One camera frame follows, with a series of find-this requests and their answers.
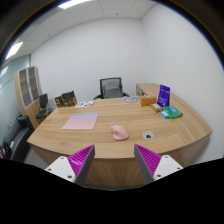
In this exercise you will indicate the black leather armchair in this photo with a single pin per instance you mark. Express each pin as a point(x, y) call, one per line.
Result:
point(16, 136)

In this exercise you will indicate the flat black box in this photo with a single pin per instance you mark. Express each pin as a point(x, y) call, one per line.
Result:
point(68, 94)

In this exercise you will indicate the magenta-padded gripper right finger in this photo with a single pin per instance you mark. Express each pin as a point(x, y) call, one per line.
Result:
point(150, 161)

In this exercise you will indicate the wooden side desk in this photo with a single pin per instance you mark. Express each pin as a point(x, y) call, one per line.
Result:
point(146, 88)

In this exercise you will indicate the small dark printed carton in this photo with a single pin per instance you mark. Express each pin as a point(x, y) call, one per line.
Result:
point(58, 101)

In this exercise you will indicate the purple standing card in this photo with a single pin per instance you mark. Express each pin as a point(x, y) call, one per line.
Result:
point(163, 95)

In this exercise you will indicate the green-white printed leaflet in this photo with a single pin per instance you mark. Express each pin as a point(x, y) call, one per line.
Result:
point(84, 103)

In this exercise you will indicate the ceiling lights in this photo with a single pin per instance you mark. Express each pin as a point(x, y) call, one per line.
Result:
point(71, 3)

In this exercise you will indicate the black mesh office chair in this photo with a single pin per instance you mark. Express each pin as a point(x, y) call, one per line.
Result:
point(111, 88)

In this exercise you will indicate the small tan box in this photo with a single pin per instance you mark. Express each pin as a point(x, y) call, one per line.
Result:
point(155, 107)

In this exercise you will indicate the wooden shelf unit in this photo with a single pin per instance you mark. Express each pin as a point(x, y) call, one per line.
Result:
point(28, 90)

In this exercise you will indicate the large dark printed carton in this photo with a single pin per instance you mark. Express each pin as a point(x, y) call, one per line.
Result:
point(70, 102)

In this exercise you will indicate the pink-blue gradient mouse pad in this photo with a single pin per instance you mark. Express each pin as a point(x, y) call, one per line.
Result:
point(80, 121)

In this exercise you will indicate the pink computer mouse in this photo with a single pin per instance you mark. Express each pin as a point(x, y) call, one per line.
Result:
point(119, 132)

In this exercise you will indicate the green flat box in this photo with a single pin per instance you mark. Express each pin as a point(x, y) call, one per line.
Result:
point(174, 111)

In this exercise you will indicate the orange-brown cardboard box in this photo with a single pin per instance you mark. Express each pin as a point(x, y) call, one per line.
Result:
point(148, 100)

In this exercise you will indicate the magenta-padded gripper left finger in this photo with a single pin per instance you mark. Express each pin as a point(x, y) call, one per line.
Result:
point(78, 161)

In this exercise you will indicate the small black visitor chair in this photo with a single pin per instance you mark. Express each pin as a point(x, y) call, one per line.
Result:
point(42, 105)

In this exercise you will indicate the small cyan box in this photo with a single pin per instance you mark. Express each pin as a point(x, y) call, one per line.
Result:
point(164, 114)

